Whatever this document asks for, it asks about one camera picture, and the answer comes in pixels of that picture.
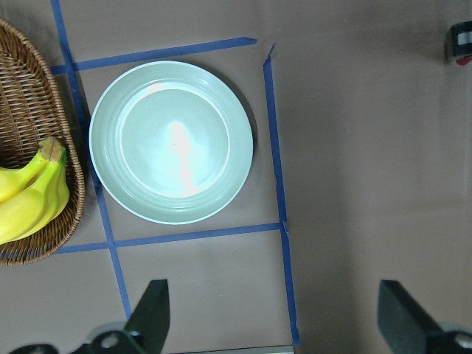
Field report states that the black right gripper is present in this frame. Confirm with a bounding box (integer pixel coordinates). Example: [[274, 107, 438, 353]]
[[445, 21, 471, 61]]

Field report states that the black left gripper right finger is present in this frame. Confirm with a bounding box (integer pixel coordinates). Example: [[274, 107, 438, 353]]
[[377, 280, 443, 353]]

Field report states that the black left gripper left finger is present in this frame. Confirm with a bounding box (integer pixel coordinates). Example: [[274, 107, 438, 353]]
[[125, 280, 170, 353]]

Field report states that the red strawberry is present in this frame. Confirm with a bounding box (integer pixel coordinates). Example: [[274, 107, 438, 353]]
[[456, 57, 472, 66]]

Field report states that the pale green plate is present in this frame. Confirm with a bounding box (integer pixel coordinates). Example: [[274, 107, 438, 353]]
[[89, 60, 254, 225]]

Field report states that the yellow banana bunch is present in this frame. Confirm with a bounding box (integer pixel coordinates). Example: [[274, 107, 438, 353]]
[[1, 136, 70, 244]]

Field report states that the brown wicker basket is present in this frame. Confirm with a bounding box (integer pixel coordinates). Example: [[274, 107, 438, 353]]
[[1, 19, 86, 266]]

